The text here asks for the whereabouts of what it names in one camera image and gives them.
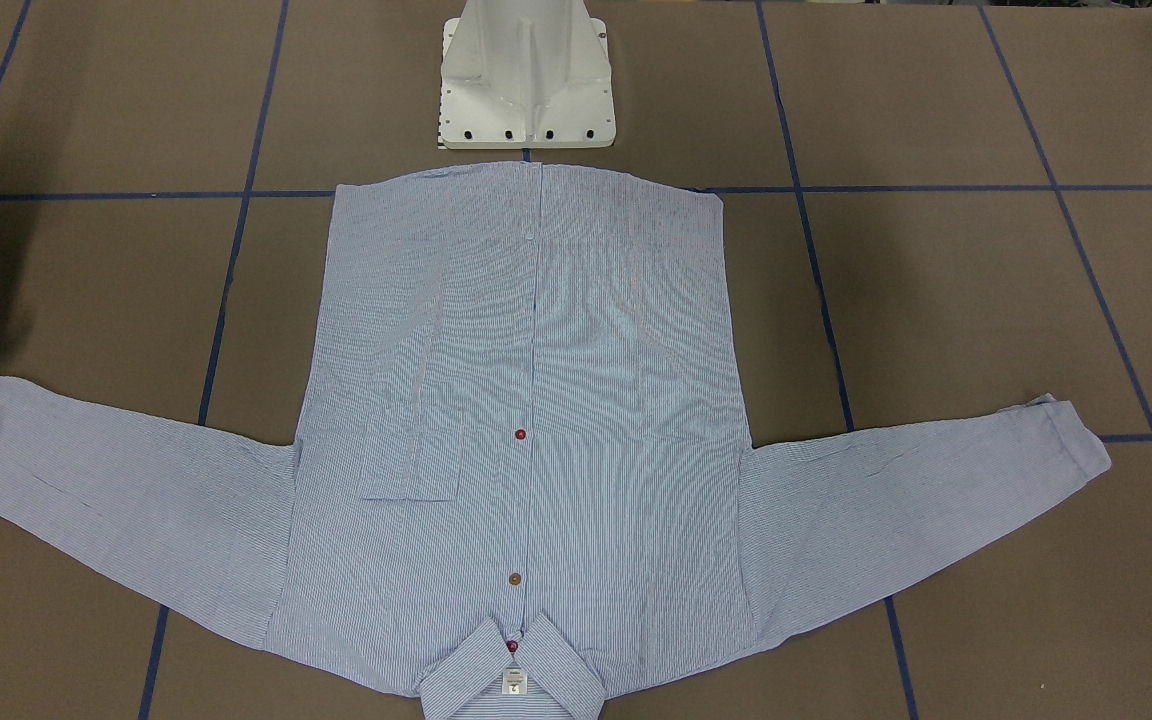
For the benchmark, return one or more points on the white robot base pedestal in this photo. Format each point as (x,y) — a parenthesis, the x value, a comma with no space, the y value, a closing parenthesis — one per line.
(526,75)

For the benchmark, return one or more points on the blue striped button shirt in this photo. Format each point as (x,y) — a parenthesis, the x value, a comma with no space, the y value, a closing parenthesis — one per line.
(523,480)

